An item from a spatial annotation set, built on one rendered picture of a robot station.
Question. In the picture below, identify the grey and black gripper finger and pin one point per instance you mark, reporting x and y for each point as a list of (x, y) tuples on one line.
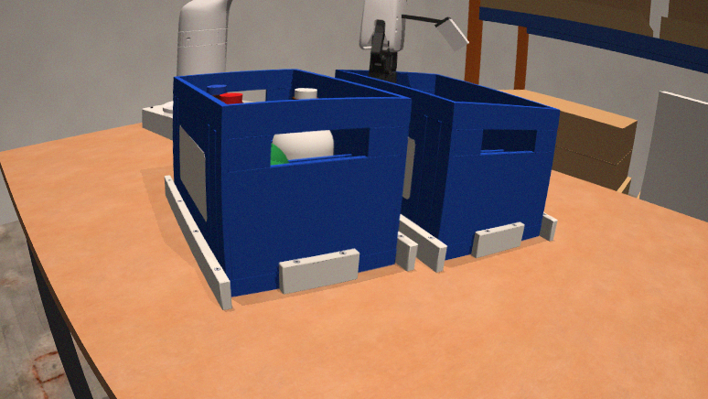
[(380, 67), (393, 65)]

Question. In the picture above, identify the blue plastic crate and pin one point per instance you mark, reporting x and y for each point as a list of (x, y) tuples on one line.
[(254, 215), (455, 182)]

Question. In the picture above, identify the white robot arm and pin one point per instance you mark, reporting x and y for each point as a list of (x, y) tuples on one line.
[(204, 51)]

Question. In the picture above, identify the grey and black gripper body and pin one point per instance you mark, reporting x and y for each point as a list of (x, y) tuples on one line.
[(391, 12)]

